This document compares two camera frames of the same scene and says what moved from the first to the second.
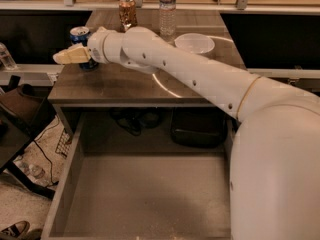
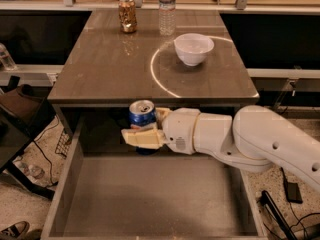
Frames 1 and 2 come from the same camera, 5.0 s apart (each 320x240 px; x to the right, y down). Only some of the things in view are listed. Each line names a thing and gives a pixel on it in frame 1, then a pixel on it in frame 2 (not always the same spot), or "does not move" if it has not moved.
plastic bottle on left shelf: x=6 y=59 does not move
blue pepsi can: x=79 y=35 → x=143 y=116
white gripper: x=97 y=48 → x=179 y=128
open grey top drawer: x=115 y=186 does not move
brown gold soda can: x=127 y=13 does not move
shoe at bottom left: x=15 y=231 does not move
